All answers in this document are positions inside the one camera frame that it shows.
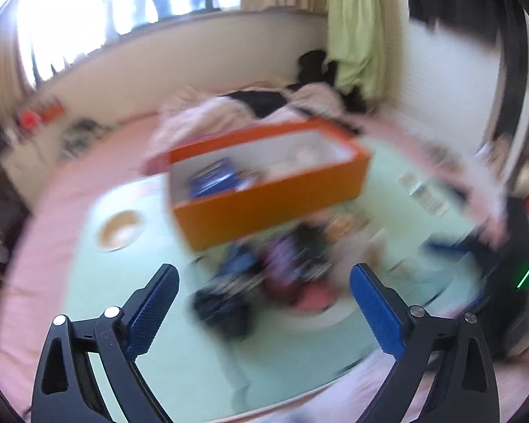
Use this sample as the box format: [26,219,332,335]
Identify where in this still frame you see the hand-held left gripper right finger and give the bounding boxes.
[349,263,500,423]

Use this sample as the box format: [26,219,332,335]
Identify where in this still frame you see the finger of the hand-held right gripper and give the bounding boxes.
[427,229,490,258]

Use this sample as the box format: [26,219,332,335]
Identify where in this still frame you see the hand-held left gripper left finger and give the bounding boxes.
[31,263,180,423]

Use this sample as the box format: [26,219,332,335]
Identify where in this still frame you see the blue tin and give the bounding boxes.
[189,161,244,197]

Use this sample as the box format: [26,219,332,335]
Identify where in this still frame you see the orange cardboard box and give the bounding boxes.
[168,118,372,252]

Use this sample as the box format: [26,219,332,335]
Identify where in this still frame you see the mint green desktop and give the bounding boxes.
[64,141,486,416]

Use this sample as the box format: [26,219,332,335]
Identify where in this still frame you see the black lace item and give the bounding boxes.
[191,284,257,338]

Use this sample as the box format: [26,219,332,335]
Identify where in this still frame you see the dark red packet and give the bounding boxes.
[260,229,336,313]

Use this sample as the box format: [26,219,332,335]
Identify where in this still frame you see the pink bed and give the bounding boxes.
[0,112,529,423]

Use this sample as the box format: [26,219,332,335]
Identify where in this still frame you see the white louvred door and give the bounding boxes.
[397,22,507,142]

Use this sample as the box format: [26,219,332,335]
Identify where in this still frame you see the grey patterned cloth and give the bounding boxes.
[62,119,112,159]

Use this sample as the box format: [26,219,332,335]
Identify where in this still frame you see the pale pink comforter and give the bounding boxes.
[145,81,366,172]

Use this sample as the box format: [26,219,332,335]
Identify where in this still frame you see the white nightstand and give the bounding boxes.
[0,110,71,177]

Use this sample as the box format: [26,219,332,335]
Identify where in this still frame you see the small orange box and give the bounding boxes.
[39,103,65,121]

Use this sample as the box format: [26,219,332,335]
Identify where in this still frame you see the black clothing heap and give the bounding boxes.
[297,50,340,93]

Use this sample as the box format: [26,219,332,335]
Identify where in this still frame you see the light green hanging cloth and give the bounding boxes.
[325,0,386,100]

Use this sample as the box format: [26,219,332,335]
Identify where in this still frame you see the black hanging garment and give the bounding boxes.
[408,0,525,49]

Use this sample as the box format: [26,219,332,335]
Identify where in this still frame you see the window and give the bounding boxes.
[13,0,243,89]

